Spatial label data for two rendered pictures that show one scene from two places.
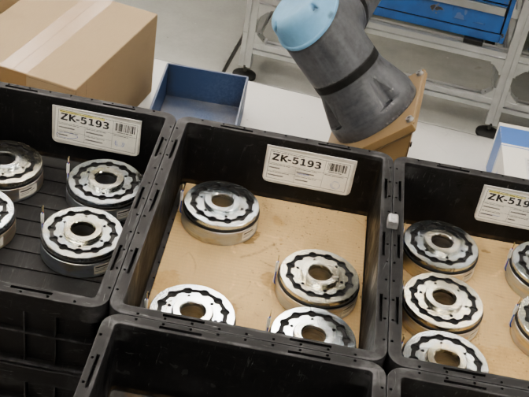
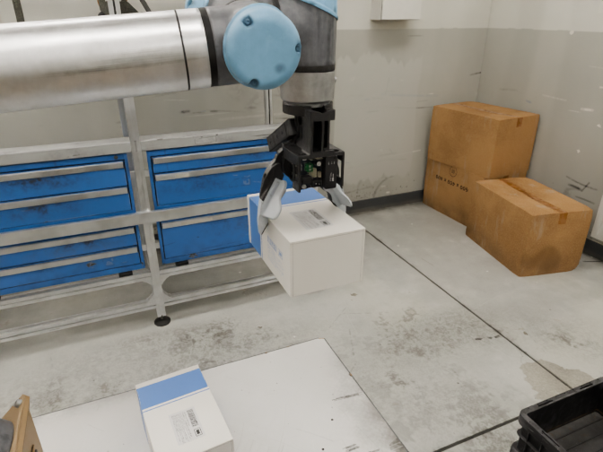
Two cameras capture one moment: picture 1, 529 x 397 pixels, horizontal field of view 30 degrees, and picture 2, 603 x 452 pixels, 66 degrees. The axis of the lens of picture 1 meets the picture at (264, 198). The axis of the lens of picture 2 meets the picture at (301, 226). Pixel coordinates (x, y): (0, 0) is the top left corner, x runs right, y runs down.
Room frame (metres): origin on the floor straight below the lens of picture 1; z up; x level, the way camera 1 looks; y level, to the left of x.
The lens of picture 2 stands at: (0.79, -0.32, 1.42)
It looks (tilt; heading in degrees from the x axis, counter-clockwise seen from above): 25 degrees down; 330
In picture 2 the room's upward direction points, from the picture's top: straight up
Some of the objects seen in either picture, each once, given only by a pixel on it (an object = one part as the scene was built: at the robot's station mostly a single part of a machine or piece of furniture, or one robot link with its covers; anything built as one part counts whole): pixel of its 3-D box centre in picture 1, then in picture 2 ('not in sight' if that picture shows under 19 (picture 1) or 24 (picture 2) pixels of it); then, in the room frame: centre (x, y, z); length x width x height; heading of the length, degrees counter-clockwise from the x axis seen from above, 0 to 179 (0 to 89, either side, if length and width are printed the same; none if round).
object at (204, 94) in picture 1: (197, 114); not in sight; (1.46, 0.14, 0.74); 0.20 x 0.15 x 0.07; 0
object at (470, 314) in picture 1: (442, 301); not in sight; (0.94, -0.24, 0.86); 0.10 x 0.10 x 0.01
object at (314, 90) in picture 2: not in sight; (309, 87); (1.36, -0.67, 1.33); 0.08 x 0.08 x 0.05
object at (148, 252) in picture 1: (261, 261); not in sight; (0.94, -0.01, 0.87); 0.40 x 0.30 x 0.11; 179
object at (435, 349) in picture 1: (446, 360); not in sight; (0.83, -0.24, 0.86); 0.05 x 0.05 x 0.01
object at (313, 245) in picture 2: not in sight; (301, 235); (1.38, -0.67, 1.09); 0.20 x 0.12 x 0.09; 173
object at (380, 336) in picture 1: (267, 229); not in sight; (0.94, -0.01, 0.92); 0.40 x 0.30 x 0.02; 179
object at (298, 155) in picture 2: not in sight; (309, 145); (1.35, -0.66, 1.25); 0.09 x 0.08 x 0.12; 173
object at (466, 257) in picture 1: (441, 245); not in sight; (1.05, -0.24, 0.86); 0.10 x 0.10 x 0.01
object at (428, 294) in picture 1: (443, 298); not in sight; (0.94, -0.24, 0.86); 0.05 x 0.05 x 0.01
